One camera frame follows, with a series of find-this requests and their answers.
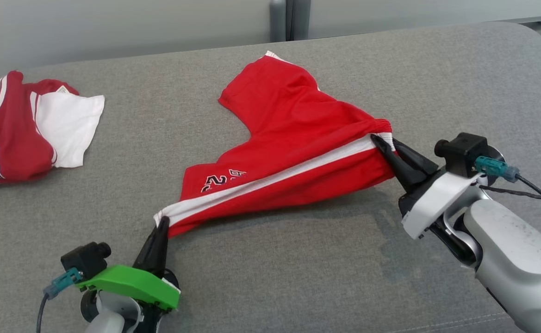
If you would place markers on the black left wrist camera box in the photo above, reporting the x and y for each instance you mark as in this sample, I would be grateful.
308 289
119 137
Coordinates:
85 259

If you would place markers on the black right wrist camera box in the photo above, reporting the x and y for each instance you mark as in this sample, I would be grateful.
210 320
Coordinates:
462 152

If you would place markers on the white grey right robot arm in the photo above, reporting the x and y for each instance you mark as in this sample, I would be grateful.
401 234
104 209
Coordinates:
515 259

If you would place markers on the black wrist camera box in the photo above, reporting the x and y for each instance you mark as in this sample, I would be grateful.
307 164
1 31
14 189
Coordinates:
85 259
462 152

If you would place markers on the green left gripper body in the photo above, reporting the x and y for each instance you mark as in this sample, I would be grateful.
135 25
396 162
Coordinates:
131 280

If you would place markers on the grey partition post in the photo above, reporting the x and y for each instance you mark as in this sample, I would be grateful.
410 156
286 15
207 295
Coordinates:
278 21
301 19

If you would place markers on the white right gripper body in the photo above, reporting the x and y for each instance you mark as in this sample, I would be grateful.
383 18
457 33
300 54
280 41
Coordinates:
430 199

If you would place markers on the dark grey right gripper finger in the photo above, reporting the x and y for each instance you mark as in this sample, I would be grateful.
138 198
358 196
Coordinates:
416 159
402 171

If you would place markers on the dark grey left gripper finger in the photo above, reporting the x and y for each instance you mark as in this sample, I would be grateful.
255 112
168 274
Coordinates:
150 249
164 249

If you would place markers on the red shorts with white stripe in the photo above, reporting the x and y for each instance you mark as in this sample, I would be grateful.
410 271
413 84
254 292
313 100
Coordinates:
289 138

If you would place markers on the red Bulls 23 jersey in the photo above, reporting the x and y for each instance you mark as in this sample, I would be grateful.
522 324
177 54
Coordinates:
15 138

